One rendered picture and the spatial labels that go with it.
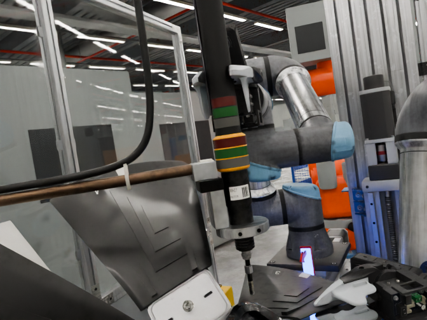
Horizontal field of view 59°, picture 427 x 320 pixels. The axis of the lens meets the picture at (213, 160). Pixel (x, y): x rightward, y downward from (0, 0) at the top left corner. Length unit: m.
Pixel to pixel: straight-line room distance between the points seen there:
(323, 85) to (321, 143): 3.76
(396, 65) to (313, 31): 3.19
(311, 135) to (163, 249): 0.37
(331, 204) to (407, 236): 3.59
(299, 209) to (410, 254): 0.48
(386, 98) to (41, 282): 1.09
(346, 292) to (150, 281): 0.29
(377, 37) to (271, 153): 0.72
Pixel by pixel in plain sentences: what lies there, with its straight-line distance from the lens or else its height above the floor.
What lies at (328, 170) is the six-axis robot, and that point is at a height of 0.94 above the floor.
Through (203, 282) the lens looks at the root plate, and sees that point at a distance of 0.50.
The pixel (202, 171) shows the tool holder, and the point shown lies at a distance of 0.47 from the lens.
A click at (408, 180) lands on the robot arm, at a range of 0.82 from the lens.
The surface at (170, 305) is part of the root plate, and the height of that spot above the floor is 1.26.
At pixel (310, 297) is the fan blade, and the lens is 0.65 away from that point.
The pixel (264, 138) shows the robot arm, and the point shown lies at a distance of 0.73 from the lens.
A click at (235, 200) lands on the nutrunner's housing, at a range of 0.48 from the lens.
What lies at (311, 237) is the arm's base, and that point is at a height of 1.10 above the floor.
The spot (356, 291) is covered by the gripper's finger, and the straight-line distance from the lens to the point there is 0.62.
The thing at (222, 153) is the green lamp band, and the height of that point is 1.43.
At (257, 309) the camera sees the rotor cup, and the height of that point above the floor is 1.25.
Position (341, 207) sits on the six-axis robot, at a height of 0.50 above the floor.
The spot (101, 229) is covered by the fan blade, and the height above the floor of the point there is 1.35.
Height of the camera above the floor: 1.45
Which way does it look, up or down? 3 degrees down
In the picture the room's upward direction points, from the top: 9 degrees counter-clockwise
